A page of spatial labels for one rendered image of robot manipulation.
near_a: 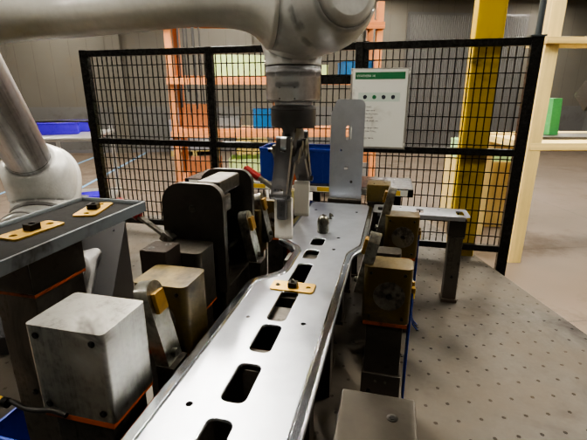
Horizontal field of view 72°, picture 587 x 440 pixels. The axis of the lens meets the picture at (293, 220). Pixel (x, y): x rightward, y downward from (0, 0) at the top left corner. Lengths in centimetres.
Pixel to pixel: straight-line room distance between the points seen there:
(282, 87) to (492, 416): 79
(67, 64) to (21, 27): 1068
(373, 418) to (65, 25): 61
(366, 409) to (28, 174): 94
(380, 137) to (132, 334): 136
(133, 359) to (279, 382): 18
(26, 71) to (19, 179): 1060
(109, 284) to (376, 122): 113
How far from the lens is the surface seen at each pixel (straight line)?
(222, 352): 61
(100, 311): 53
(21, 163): 113
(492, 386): 112
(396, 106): 169
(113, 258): 129
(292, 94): 66
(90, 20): 63
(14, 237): 68
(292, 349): 61
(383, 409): 48
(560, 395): 117
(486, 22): 177
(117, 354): 51
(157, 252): 72
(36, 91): 1167
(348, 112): 142
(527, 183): 372
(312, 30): 49
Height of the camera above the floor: 135
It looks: 17 degrees down
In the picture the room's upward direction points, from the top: straight up
